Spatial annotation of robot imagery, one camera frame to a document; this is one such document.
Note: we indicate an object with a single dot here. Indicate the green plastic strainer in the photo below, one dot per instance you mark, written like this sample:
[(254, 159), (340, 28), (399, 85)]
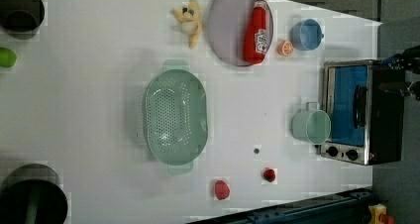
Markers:
[(175, 112)]

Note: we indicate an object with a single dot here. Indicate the red ketchup bottle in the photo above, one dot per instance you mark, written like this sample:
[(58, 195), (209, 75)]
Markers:
[(255, 41)]

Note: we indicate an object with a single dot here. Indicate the grey round plate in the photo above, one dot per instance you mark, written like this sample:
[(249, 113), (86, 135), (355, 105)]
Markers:
[(227, 24)]

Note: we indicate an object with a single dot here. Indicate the pink red fruit toy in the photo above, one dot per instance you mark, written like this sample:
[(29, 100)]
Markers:
[(221, 190)]

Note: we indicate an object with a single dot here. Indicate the yellow plush banana toy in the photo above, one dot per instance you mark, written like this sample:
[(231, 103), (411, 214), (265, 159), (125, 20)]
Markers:
[(189, 19)]

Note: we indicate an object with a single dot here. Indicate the red strawberry toy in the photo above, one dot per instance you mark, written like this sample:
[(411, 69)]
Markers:
[(269, 175)]

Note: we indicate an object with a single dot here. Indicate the orange slice toy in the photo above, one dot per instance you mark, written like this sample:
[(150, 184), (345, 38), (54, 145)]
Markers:
[(285, 48)]

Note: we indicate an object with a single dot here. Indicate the green mug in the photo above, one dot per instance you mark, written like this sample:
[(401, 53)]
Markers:
[(311, 125)]

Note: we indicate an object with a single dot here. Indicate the blue cup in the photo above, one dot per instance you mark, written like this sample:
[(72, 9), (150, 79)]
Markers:
[(306, 35)]

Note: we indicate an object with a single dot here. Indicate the black toaster oven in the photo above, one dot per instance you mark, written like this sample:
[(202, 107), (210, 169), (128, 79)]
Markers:
[(366, 117)]

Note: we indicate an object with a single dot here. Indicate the black cylinder lower left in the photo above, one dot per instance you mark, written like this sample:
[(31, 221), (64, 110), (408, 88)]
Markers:
[(31, 195)]

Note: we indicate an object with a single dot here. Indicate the black cylinder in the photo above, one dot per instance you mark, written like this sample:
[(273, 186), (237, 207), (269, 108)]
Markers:
[(21, 16), (31, 195)]

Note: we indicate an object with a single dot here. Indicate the yellow red emergency button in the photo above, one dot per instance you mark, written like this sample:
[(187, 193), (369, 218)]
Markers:
[(379, 215)]

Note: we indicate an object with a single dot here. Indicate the green round fruit toy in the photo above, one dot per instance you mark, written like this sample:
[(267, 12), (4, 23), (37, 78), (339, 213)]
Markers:
[(7, 58)]

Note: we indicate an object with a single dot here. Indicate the black cylinder upper left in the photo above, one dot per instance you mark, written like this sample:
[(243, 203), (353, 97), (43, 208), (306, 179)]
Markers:
[(21, 16)]

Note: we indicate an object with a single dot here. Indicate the blue metal frame rail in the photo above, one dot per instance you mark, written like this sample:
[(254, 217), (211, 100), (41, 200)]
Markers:
[(348, 207)]

